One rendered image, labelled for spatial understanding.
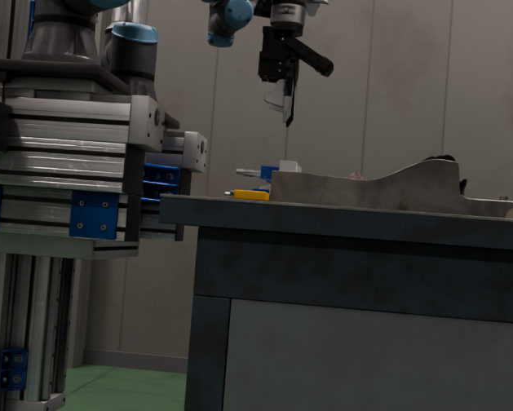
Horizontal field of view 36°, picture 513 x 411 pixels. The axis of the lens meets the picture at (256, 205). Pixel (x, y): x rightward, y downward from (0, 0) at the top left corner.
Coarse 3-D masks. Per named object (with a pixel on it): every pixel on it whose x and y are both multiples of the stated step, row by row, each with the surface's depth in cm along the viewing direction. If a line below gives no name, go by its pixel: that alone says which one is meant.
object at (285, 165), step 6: (282, 162) 170; (288, 162) 170; (294, 162) 170; (264, 168) 171; (270, 168) 171; (276, 168) 171; (282, 168) 170; (288, 168) 170; (294, 168) 170; (246, 174) 173; (252, 174) 173; (258, 174) 173; (264, 174) 171; (270, 174) 171
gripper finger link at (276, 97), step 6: (276, 84) 170; (282, 84) 170; (276, 90) 170; (282, 90) 170; (264, 96) 170; (270, 96) 170; (276, 96) 170; (282, 96) 169; (288, 96) 168; (270, 102) 169; (276, 102) 169; (282, 102) 169; (288, 102) 168; (288, 108) 169; (288, 114) 169
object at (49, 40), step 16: (48, 16) 150; (64, 16) 150; (32, 32) 153; (48, 32) 149; (64, 32) 149; (80, 32) 151; (32, 48) 152; (48, 48) 148; (64, 48) 148; (80, 48) 151; (96, 48) 155
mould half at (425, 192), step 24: (408, 168) 161; (432, 168) 160; (456, 168) 160; (288, 192) 164; (312, 192) 163; (336, 192) 163; (360, 192) 162; (384, 192) 161; (408, 192) 161; (432, 192) 160; (456, 192) 160; (480, 216) 159; (504, 216) 158
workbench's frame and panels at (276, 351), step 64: (256, 256) 103; (320, 256) 102; (384, 256) 101; (448, 256) 100; (512, 256) 99; (192, 320) 104; (256, 320) 103; (320, 320) 102; (384, 320) 101; (448, 320) 100; (512, 320) 99; (192, 384) 104; (256, 384) 103; (320, 384) 102; (384, 384) 101; (448, 384) 100; (512, 384) 99
